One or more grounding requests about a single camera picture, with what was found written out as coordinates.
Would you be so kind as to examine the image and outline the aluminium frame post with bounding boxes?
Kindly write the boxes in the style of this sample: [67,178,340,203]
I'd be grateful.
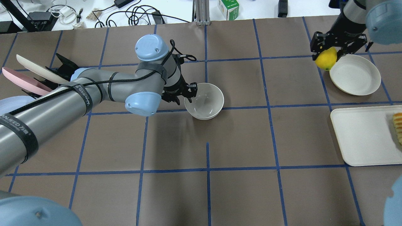
[192,0,211,26]

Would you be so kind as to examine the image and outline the green white carton box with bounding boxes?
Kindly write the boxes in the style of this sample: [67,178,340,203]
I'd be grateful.
[217,0,240,21]

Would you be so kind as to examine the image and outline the yellow lemon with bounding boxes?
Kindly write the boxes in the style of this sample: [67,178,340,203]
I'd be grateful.
[315,47,338,71]

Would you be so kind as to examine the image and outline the white rectangular tray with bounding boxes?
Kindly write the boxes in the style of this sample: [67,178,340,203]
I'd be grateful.
[330,105,402,166]

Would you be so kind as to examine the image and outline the cream plate in rack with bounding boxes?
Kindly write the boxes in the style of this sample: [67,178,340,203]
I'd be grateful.
[16,54,69,84]

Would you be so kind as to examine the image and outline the black power adapter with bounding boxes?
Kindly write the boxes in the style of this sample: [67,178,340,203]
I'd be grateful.
[277,0,288,18]

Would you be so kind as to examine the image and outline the white ceramic bowl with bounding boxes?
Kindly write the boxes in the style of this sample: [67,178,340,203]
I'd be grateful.
[184,83,225,120]

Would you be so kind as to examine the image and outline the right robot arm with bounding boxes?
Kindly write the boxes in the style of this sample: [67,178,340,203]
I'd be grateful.
[310,0,402,60]

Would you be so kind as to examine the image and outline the light blue plate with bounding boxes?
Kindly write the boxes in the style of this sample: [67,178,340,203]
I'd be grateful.
[0,96,36,116]

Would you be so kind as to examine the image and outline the black dish rack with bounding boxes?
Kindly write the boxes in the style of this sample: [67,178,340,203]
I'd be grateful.
[36,53,79,91]

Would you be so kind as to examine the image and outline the pink plate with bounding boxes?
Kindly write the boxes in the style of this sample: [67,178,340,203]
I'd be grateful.
[2,67,52,96]

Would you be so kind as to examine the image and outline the white round plate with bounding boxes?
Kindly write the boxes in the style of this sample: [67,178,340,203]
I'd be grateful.
[329,55,381,96]

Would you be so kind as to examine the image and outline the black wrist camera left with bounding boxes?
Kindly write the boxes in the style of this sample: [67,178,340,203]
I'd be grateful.
[172,53,197,69]

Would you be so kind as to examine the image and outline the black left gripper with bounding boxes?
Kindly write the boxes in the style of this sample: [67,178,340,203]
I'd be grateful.
[162,75,198,105]

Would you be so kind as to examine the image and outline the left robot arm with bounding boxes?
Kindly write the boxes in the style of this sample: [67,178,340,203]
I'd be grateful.
[0,34,197,176]

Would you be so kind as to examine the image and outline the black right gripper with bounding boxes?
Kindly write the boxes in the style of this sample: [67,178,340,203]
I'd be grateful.
[310,16,367,61]

